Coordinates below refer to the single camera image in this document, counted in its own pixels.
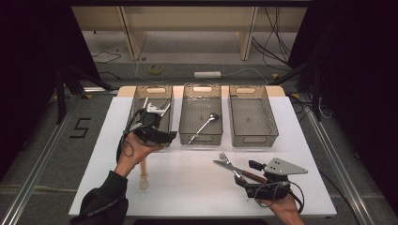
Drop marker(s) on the black metal stand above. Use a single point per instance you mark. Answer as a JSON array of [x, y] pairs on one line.
[[60, 93], [316, 93]]

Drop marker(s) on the aluminium floor rail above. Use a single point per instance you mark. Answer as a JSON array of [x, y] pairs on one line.
[[331, 146], [37, 165]]

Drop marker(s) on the white power strip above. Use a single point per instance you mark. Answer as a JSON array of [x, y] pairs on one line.
[[207, 75]]

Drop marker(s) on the black curtain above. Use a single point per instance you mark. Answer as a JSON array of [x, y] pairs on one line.
[[28, 62], [359, 62]]

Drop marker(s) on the yellow tape roll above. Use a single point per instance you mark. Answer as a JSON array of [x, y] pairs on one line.
[[150, 69]]

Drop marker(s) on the metal fork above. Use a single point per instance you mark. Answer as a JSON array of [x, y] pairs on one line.
[[224, 158]]

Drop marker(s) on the smoky clear plastic bin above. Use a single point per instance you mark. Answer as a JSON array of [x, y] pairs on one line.
[[150, 92], [252, 117], [201, 103]]

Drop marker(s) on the white board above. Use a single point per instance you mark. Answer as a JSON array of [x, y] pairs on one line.
[[200, 200]]

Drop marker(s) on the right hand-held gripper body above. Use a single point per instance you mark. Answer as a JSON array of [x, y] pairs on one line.
[[283, 167]]

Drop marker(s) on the person's left hand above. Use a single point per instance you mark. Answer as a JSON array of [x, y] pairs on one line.
[[134, 153]]

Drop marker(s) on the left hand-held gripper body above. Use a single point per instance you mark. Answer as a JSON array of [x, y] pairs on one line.
[[150, 122]]

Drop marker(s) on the amber plastic spoon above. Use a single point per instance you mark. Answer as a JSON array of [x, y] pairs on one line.
[[144, 184]]

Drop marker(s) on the person's right hand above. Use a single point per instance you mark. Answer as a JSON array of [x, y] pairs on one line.
[[286, 212]]

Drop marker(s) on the wooden table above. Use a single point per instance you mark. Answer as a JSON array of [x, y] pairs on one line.
[[177, 91]]

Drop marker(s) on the beige wooden shelf unit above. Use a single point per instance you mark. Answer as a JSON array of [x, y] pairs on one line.
[[187, 18]]

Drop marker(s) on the metal spoon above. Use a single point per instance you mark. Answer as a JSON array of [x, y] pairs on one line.
[[213, 116]]

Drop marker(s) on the white chopstick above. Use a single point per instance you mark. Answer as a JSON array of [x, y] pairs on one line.
[[145, 102], [166, 110]]

